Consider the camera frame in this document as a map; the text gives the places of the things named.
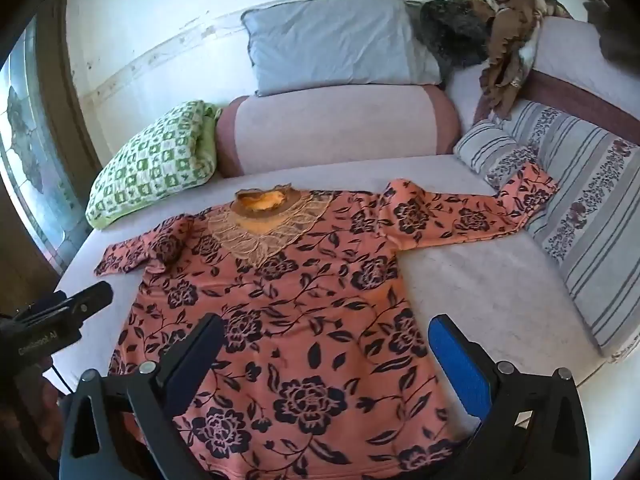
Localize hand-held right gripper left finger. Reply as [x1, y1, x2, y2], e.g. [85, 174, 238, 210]
[59, 312, 227, 480]

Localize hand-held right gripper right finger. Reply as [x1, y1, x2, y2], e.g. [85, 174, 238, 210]
[428, 314, 592, 480]

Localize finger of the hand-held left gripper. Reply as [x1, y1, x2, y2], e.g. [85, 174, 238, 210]
[51, 281, 114, 318]

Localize orange black floral shirt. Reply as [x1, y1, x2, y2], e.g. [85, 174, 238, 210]
[94, 162, 560, 480]

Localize patterned glass window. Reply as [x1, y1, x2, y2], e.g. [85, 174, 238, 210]
[0, 15, 93, 261]

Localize green white patterned pillow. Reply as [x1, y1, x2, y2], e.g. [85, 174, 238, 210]
[85, 100, 223, 231]

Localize large striped floral cushion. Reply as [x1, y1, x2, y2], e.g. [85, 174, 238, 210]
[492, 99, 640, 358]

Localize small striped floral pillow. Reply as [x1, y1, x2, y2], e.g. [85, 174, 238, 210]
[452, 120, 540, 191]

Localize pink mauve bolster cushion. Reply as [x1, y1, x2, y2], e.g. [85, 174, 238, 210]
[215, 83, 462, 178]

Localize white mauve backrest cushion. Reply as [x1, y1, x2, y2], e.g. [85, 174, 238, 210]
[445, 14, 640, 133]

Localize brown ruffled garment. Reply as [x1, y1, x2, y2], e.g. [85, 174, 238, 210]
[472, 0, 573, 121]

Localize dark furry cloth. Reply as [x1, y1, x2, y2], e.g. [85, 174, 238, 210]
[419, 0, 493, 70]

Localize grey pillow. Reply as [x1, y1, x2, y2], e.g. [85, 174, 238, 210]
[241, 0, 446, 97]

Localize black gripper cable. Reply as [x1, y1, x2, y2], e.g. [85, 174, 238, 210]
[44, 357, 73, 397]

